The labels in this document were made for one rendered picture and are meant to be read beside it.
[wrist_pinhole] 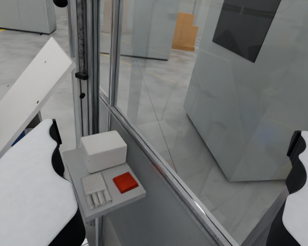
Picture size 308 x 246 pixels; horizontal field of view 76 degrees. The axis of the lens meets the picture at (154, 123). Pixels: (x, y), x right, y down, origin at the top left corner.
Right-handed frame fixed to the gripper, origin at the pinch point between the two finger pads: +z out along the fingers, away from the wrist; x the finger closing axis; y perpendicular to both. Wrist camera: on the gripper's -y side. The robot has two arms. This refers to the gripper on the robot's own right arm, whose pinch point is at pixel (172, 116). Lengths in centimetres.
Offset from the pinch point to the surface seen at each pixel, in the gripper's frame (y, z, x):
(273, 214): 29.5, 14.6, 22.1
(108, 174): 57, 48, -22
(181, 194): 47, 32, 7
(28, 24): 63, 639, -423
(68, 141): 132, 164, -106
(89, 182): 54, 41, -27
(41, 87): 12.9, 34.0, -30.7
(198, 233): 55, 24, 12
